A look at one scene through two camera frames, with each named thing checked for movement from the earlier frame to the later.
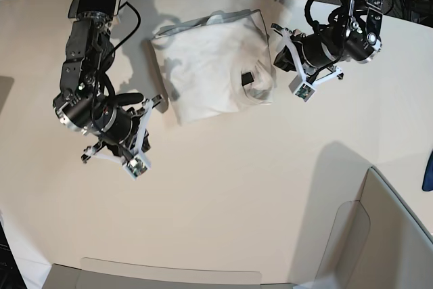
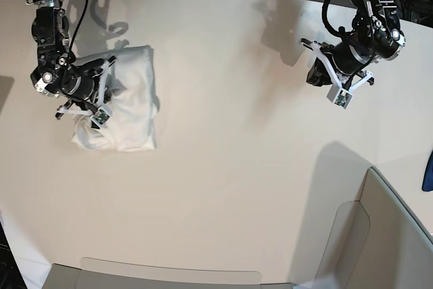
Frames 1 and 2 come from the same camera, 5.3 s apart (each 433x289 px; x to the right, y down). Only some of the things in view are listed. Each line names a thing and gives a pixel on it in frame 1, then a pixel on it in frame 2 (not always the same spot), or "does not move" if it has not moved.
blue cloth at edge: (427, 184) does not move
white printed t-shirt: (201, 61) → (128, 122)
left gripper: (117, 128) → (76, 80)
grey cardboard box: (379, 241) does not move
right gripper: (320, 50) → (349, 57)
